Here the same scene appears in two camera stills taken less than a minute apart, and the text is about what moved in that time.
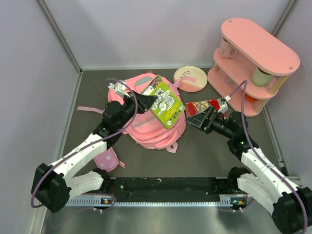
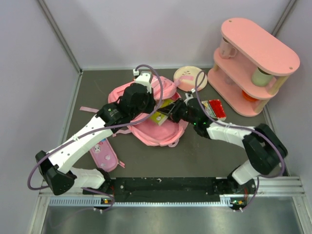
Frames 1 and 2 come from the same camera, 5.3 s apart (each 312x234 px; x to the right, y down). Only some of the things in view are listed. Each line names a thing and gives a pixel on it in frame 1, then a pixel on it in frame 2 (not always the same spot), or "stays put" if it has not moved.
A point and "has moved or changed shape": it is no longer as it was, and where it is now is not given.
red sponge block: [215, 103] stays put
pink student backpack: [146, 129] has moved or changed shape
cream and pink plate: [193, 78] stays put
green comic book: [167, 107] has moved or changed shape
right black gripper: [199, 120] → [172, 110]
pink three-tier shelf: [250, 67] stays put
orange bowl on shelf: [249, 98] stays put
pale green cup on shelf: [260, 78] stays put
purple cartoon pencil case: [108, 161] stays put
